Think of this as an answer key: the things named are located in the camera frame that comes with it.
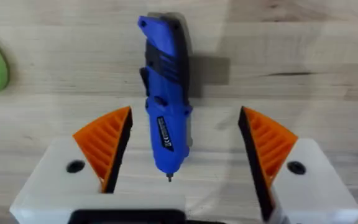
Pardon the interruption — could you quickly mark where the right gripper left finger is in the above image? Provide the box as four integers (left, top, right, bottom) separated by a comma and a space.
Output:
10, 106, 134, 224

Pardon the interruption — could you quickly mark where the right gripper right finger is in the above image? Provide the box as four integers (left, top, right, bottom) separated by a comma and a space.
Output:
237, 106, 358, 224

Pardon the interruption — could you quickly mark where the blue electric screwdriver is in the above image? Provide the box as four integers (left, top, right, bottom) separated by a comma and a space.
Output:
137, 12, 194, 183

